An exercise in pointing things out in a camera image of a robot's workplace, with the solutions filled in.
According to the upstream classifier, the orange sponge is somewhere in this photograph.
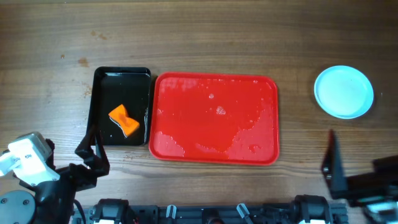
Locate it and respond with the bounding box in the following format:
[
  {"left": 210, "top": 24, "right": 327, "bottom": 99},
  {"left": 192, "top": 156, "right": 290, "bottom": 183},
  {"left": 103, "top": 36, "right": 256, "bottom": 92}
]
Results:
[{"left": 108, "top": 104, "right": 140, "bottom": 138}]

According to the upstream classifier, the light blue plate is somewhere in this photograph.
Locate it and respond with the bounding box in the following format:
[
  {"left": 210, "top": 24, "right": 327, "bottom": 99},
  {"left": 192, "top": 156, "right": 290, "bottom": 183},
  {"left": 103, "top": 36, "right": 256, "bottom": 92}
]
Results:
[{"left": 313, "top": 65, "right": 374, "bottom": 119}]

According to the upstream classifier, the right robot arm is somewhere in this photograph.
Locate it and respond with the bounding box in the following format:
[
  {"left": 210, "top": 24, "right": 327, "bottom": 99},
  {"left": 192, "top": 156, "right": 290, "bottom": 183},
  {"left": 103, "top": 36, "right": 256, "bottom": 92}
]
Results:
[{"left": 320, "top": 129, "right": 397, "bottom": 223}]

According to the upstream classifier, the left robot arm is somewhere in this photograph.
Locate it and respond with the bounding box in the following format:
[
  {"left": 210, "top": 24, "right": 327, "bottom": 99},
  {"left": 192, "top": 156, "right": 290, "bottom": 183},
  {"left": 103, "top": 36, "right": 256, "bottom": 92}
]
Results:
[{"left": 1, "top": 126, "right": 109, "bottom": 223}]

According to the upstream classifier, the black rectangular water tray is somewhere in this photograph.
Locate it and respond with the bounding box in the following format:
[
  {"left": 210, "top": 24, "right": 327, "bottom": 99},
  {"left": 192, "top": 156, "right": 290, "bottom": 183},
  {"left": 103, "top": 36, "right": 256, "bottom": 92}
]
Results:
[{"left": 87, "top": 67, "right": 152, "bottom": 146}]

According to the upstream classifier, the red plastic serving tray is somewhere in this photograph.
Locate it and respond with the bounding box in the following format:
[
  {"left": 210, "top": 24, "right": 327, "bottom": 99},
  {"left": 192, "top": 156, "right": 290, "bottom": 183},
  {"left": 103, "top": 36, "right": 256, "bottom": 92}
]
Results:
[{"left": 149, "top": 72, "right": 280, "bottom": 166}]

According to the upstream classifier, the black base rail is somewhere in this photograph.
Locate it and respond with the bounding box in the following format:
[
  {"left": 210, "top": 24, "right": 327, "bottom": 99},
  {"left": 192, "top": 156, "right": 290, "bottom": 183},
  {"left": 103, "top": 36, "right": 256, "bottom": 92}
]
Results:
[{"left": 70, "top": 195, "right": 349, "bottom": 224}]

